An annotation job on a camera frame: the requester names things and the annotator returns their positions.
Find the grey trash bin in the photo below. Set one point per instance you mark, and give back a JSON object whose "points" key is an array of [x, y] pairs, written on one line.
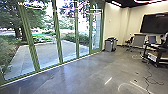
{"points": [[108, 45], [114, 42]]}

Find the green framed glass door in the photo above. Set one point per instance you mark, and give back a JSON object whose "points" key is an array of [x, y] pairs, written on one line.
{"points": [[28, 36]]}

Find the black swivel chair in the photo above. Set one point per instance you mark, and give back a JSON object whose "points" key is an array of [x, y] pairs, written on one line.
{"points": [[128, 41]]}

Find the ceiling light strip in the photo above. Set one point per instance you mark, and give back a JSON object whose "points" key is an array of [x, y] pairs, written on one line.
{"points": [[116, 3]]}

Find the large outdoor tree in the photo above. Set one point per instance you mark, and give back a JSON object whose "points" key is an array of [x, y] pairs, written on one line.
{"points": [[16, 28]]}

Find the black wheeled cart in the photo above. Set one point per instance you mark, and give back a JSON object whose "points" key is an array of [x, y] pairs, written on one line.
{"points": [[156, 55]]}

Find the person at cart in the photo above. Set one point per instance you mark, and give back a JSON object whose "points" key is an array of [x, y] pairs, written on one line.
{"points": [[165, 38]]}

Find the black wall screen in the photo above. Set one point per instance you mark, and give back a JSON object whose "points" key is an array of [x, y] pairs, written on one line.
{"points": [[155, 22]]}

